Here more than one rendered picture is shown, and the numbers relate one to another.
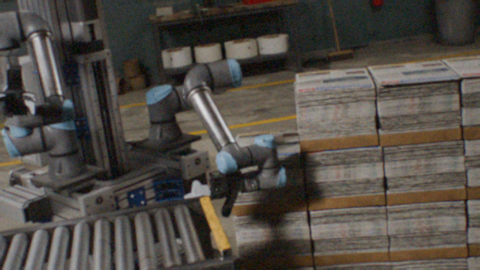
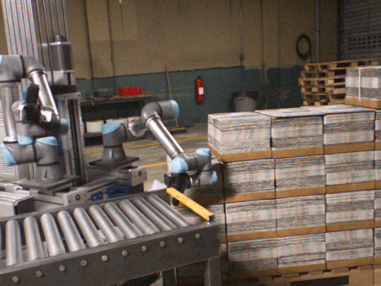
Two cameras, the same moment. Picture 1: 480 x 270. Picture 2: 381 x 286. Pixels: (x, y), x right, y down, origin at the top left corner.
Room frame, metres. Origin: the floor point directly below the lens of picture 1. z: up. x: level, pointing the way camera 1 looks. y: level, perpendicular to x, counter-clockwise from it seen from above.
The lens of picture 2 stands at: (0.28, 0.49, 1.35)
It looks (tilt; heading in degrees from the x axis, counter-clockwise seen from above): 10 degrees down; 346
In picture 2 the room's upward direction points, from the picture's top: 4 degrees counter-clockwise
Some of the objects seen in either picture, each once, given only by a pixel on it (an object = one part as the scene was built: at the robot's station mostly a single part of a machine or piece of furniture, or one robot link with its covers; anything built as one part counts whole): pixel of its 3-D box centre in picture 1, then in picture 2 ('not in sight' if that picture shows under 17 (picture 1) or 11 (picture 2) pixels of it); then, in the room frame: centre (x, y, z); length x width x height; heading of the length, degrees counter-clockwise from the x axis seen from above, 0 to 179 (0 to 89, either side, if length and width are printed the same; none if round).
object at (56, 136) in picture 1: (58, 133); (44, 148); (2.56, 0.69, 0.98); 0.13 x 0.12 x 0.14; 107
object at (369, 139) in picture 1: (337, 136); (242, 153); (2.47, -0.37, 0.86); 0.29 x 0.16 x 0.04; 83
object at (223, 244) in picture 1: (214, 223); (188, 202); (1.89, 0.10, 0.81); 0.43 x 0.03 x 0.02; 9
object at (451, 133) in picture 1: (412, 123); (286, 146); (2.52, -0.67, 0.86); 0.38 x 0.29 x 0.04; 173
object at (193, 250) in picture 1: (189, 237); (169, 213); (1.89, 0.18, 0.77); 0.47 x 0.05 x 0.05; 9
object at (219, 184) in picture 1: (226, 184); (176, 182); (2.28, 0.06, 0.79); 0.12 x 0.08 x 0.09; 99
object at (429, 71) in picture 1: (410, 72); (287, 112); (2.50, -0.67, 1.06); 0.37 x 0.29 x 0.01; 173
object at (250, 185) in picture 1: (249, 182); (191, 181); (2.29, -0.02, 0.79); 0.08 x 0.05 x 0.08; 9
